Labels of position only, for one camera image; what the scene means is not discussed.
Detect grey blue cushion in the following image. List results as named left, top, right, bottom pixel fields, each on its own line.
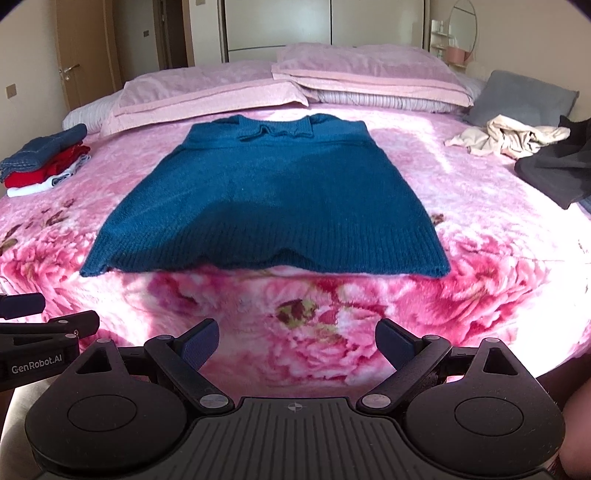
left=464, top=70, right=579, bottom=127

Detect pink floral bed blanket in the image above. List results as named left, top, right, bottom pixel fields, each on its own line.
left=1, top=106, right=590, bottom=398

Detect white wardrobe sliding doors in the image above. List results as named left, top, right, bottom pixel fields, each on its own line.
left=218, top=0, right=427, bottom=62

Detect pink pillow near cushion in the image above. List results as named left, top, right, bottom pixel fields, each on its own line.
left=271, top=43, right=486, bottom=113

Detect folded white garment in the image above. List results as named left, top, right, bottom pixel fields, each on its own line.
left=6, top=154, right=92, bottom=198

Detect person's right hand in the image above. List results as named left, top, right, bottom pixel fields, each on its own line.
left=559, top=380, right=591, bottom=479

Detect folded red garment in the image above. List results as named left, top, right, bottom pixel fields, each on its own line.
left=4, top=143, right=90, bottom=188

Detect blue knit sweater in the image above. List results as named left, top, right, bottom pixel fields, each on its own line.
left=81, top=114, right=451, bottom=278

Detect black trousers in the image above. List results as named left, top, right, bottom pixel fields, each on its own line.
left=514, top=116, right=591, bottom=210

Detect white shelf organizer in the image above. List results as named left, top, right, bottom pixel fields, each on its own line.
left=429, top=19, right=453, bottom=60

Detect pink tissue box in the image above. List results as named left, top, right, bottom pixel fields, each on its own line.
left=446, top=46, right=469, bottom=65

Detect beige crumpled garment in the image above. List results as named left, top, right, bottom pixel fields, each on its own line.
left=444, top=115, right=571, bottom=160

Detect blue denim jeans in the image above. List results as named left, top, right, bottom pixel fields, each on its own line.
left=578, top=197, right=591, bottom=214

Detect oval vanity mirror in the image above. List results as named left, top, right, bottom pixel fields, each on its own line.
left=448, top=0, right=478, bottom=53

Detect wooden room door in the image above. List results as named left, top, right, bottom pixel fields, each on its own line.
left=54, top=0, right=122, bottom=111

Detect pink pillow far side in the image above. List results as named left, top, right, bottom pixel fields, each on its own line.
left=62, top=59, right=311, bottom=137

